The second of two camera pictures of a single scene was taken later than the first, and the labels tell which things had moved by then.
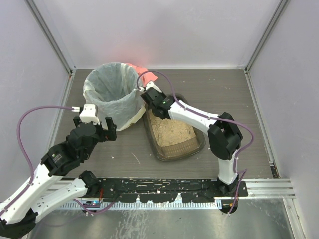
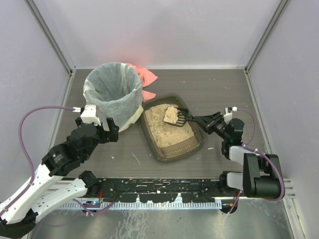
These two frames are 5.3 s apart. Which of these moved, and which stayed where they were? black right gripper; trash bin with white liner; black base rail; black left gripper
Moved: black right gripper
Stayed: black base rail; black left gripper; trash bin with white liner
